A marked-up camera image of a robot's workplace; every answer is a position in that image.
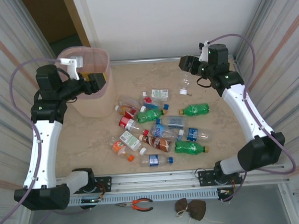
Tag brown coffee drink bottle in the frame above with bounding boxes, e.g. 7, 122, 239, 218
138, 133, 173, 154

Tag small red-label bottle white cap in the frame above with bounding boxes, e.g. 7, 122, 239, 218
142, 90, 157, 105

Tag black right gripper wire loop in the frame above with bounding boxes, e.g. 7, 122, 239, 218
196, 75, 214, 90

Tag green plastic bottle yellow cap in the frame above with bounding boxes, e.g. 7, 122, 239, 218
135, 108, 168, 124
174, 139, 209, 155
178, 103, 210, 117

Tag unlabelled clear bottle white cap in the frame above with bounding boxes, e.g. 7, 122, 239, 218
179, 74, 195, 95

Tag orange-handled pliers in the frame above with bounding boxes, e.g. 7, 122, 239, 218
115, 197, 154, 214

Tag green-white label clear bottle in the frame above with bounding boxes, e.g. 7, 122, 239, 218
119, 129, 147, 156
150, 88, 170, 102

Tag black left gripper wire loop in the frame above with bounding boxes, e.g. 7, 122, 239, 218
63, 95, 78, 104

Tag clear bottle faint dark label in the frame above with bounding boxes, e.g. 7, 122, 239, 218
155, 114, 188, 131

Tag beige door frame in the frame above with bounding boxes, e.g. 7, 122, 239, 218
61, 0, 92, 49

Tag brown wooden door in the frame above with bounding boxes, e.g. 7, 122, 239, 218
21, 0, 74, 46

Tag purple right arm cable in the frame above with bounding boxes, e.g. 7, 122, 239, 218
208, 30, 298, 204

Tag grey slotted cable duct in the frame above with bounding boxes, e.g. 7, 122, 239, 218
68, 188, 220, 207

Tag black gripper wire loop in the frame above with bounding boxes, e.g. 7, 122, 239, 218
196, 75, 214, 90
63, 95, 78, 104

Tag orange-red label bottle white cap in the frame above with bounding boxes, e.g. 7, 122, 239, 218
114, 104, 140, 120

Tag red-label bottle red cap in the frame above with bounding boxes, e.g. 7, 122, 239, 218
118, 114, 150, 138

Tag blue-label bottle white cap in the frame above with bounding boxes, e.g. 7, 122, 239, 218
178, 126, 213, 144

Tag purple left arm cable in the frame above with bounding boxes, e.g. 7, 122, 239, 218
0, 56, 94, 224

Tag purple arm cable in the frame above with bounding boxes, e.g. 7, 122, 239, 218
0, 56, 94, 224
208, 30, 298, 204

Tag aluminium table edge profile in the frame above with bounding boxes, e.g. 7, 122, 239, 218
110, 54, 236, 67

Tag blue-pink label bottle blue cap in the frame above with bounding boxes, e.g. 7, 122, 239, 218
149, 122, 183, 143

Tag pink waste bin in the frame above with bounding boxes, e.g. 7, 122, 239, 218
56, 45, 119, 120

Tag orange-label bottle orange cap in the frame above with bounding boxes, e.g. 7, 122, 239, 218
111, 140, 135, 163

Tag brown cloth pouch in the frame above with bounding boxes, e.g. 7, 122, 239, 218
174, 198, 192, 219
186, 199, 208, 222

